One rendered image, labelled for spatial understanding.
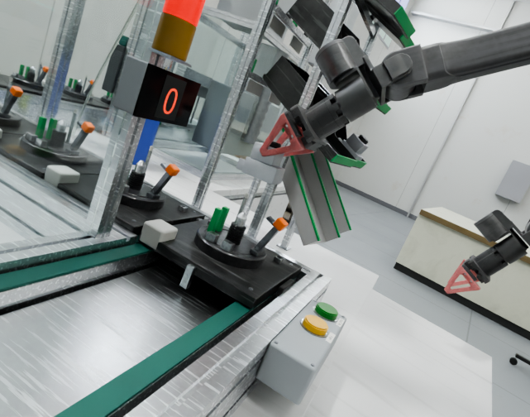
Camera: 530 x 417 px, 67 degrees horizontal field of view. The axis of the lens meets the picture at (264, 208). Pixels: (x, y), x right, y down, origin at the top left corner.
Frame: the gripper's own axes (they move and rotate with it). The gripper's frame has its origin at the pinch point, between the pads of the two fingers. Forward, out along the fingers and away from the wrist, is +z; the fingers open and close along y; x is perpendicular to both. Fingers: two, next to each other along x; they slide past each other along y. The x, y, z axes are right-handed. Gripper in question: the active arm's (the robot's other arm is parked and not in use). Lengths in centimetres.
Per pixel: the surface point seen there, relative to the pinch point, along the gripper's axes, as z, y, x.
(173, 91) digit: 3.2, 18.4, -10.2
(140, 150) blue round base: 64, -60, -42
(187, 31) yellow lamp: -3.1, 19.2, -15.5
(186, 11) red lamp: -4.5, 20.1, -17.3
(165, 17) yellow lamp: -1.8, 20.9, -17.9
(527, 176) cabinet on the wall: -224, -1032, 115
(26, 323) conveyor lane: 24.8, 35.4, 11.3
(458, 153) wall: -127, -1083, -7
